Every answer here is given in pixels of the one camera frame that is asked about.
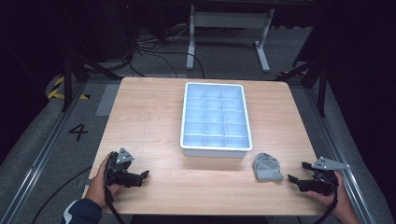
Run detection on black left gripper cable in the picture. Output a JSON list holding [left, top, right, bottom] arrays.
[[104, 155, 126, 224]]

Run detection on black tripod stand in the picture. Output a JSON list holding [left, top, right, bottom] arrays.
[[61, 52, 123, 113], [276, 55, 329, 118]]

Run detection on person's right hand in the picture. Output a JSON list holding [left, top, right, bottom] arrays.
[[306, 171, 360, 220]]

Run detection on grey cloth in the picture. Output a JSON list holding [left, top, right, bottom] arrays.
[[252, 152, 285, 183]]

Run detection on aluminium floor rail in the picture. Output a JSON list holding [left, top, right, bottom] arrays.
[[0, 81, 89, 224], [303, 87, 378, 224]]

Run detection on person's left hand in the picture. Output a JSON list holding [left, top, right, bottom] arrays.
[[85, 153, 121, 209]]

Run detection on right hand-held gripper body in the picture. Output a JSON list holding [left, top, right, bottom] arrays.
[[298, 156, 350, 196]]

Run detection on white compartment tray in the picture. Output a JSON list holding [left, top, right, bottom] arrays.
[[179, 81, 254, 159]]

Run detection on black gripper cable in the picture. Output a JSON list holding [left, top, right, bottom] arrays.
[[104, 155, 126, 224], [313, 174, 340, 224]]

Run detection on grey metal stand frame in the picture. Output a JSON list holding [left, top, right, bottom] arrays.
[[185, 4, 276, 74]]

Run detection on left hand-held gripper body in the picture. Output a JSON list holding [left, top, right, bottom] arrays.
[[105, 147, 142, 189]]

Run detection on black floor cable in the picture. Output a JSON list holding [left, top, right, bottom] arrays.
[[31, 165, 93, 224]]

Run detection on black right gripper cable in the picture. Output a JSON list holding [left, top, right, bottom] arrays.
[[313, 174, 340, 224]]

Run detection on bundle of black cables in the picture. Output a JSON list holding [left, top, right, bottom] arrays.
[[122, 18, 207, 79]]

